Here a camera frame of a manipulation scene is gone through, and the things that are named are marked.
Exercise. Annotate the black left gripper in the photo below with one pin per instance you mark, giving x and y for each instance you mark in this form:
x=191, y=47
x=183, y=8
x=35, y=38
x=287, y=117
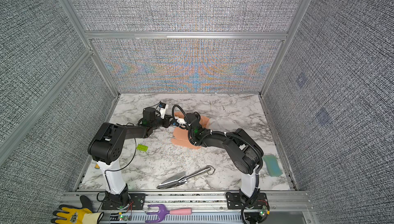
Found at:
x=166, y=122

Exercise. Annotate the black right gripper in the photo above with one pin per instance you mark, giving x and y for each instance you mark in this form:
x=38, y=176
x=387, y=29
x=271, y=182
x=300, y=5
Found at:
x=190, y=114

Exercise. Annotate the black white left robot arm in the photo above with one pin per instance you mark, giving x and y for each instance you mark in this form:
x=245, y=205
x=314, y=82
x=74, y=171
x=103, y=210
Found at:
x=107, y=145

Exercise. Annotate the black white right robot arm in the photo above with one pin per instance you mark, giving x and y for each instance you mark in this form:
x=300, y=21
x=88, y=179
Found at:
x=244, y=152

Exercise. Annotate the small green tag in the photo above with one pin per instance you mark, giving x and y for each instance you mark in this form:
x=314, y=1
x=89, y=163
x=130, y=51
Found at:
x=141, y=147

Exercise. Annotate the silver metal garden trowel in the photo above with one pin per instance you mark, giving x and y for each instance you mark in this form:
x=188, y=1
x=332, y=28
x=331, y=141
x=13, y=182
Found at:
x=182, y=178

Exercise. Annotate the green sponge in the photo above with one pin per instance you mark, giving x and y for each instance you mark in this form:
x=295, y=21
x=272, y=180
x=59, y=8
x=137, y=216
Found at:
x=272, y=165

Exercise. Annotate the purple pink garden fork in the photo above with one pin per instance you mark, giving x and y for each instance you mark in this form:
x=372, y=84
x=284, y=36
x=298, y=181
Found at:
x=162, y=212

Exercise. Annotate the yellow black work glove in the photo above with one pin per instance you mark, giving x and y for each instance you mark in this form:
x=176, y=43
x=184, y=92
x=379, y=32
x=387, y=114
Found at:
x=66, y=214

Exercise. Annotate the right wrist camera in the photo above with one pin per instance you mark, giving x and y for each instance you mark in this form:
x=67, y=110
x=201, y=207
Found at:
x=180, y=121

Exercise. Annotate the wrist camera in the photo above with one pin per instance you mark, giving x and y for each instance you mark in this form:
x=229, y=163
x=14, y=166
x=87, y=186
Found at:
x=180, y=121
x=162, y=109

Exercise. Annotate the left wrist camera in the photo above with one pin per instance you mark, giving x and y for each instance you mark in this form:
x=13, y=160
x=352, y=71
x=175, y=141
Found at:
x=162, y=109

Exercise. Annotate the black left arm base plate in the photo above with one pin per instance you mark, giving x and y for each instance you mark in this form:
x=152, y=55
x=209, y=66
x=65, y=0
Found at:
x=123, y=201

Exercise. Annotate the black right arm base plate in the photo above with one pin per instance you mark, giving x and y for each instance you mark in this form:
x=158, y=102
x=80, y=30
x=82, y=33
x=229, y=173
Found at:
x=236, y=201

